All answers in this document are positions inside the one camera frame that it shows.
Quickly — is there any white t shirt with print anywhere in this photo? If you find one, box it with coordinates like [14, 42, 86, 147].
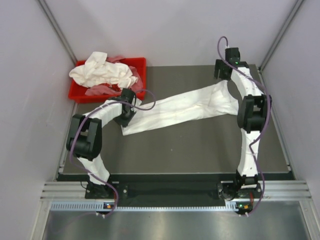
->
[122, 80, 239, 136]

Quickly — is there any left corner aluminium post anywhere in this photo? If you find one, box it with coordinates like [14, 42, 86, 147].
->
[36, 0, 78, 65]

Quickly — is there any white t shirt in bin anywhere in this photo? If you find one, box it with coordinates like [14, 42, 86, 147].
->
[69, 51, 138, 89]

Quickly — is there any corner aluminium post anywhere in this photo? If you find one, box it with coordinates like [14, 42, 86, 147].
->
[257, 0, 305, 73]
[36, 0, 78, 65]

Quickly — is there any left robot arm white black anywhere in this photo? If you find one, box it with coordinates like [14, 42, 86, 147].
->
[66, 88, 137, 199]

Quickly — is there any red plastic bin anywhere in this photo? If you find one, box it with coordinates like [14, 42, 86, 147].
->
[68, 57, 147, 104]

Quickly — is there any purple cable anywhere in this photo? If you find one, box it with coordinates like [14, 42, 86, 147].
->
[216, 36, 273, 217]
[68, 89, 156, 218]

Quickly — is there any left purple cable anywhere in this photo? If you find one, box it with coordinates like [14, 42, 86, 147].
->
[68, 89, 156, 218]

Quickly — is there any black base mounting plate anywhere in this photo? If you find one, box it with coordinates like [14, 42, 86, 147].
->
[85, 182, 262, 201]

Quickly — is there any aluminium extrusion rail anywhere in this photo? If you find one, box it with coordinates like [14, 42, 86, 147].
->
[40, 181, 87, 201]

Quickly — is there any right corner aluminium post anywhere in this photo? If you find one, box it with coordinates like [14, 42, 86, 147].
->
[257, 0, 305, 73]

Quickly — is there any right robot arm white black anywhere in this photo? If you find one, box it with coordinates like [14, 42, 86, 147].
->
[214, 47, 271, 200]

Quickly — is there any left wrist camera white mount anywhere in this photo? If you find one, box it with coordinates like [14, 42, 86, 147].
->
[134, 98, 142, 110]

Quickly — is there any pink t shirt in bin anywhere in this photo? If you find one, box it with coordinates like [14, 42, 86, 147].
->
[85, 55, 143, 96]

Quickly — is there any grey slotted cable duct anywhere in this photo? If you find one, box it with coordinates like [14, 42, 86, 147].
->
[50, 201, 249, 212]

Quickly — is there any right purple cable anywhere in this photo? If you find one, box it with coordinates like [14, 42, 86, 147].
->
[216, 36, 273, 217]

